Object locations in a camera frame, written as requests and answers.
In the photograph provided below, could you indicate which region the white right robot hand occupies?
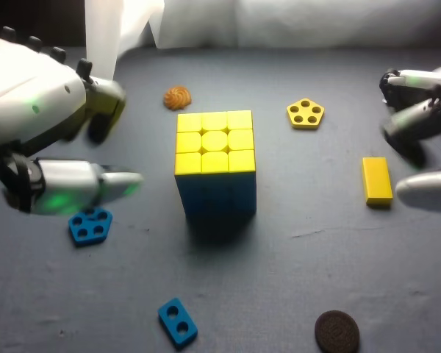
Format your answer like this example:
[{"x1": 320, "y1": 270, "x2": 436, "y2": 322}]
[{"x1": 379, "y1": 60, "x2": 441, "y2": 216}]

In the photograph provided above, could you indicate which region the multicolour puzzle cube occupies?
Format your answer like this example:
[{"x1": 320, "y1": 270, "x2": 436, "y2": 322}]
[{"x1": 173, "y1": 109, "x2": 258, "y2": 225}]

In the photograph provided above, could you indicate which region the yellow rectangular block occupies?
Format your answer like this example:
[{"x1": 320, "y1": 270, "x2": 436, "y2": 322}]
[{"x1": 361, "y1": 157, "x2": 395, "y2": 209}]

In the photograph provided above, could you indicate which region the yellow pentagon block with holes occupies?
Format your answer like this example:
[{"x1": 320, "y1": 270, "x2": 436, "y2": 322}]
[{"x1": 286, "y1": 97, "x2": 326, "y2": 130}]

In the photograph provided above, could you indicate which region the white backdrop cloth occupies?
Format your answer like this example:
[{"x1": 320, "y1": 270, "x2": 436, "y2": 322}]
[{"x1": 85, "y1": 0, "x2": 441, "y2": 84}]

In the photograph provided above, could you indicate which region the grey table cloth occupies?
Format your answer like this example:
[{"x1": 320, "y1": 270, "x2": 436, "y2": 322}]
[{"x1": 0, "y1": 46, "x2": 441, "y2": 353}]

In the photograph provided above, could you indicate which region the chocolate sandwich cookie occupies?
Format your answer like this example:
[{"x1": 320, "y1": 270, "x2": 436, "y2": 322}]
[{"x1": 314, "y1": 310, "x2": 361, "y2": 353}]

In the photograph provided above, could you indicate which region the orange swirl cookie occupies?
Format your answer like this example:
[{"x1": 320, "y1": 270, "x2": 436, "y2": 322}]
[{"x1": 163, "y1": 85, "x2": 193, "y2": 111}]

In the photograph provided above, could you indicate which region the blue two-hole block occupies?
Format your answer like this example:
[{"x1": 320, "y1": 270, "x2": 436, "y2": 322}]
[{"x1": 157, "y1": 297, "x2": 199, "y2": 350}]

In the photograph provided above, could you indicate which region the blue pentagon block with holes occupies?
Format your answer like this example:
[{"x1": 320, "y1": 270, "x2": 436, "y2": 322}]
[{"x1": 68, "y1": 207, "x2": 113, "y2": 248}]

